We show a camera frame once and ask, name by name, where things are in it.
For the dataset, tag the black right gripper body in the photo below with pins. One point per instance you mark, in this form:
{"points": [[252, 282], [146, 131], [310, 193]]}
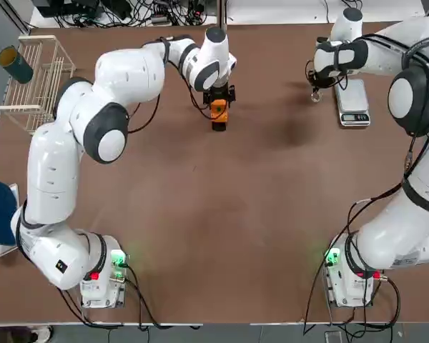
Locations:
{"points": [[317, 76]]}

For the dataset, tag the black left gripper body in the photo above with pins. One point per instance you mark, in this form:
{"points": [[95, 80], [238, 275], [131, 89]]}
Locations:
{"points": [[220, 91]]}

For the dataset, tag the clear measuring cup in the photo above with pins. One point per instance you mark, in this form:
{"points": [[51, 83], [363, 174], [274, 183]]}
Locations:
{"points": [[312, 98]]}

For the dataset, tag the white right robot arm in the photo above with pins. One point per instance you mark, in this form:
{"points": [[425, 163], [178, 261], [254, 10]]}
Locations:
{"points": [[397, 243]]}

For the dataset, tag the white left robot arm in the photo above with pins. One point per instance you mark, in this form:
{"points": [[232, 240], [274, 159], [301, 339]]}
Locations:
{"points": [[50, 171]]}

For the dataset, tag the black button box base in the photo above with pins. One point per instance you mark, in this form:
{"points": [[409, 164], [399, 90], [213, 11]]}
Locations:
{"points": [[219, 127]]}

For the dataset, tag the white electronic scale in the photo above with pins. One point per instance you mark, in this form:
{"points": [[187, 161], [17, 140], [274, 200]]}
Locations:
{"points": [[352, 100]]}

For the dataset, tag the teal cup yellow inside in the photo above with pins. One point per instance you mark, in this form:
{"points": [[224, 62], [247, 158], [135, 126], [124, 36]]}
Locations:
{"points": [[19, 69]]}

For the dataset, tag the black computer monitor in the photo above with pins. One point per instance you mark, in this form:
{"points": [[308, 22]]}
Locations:
{"points": [[68, 4]]}

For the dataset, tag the person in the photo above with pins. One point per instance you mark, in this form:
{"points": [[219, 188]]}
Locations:
{"points": [[44, 334]]}

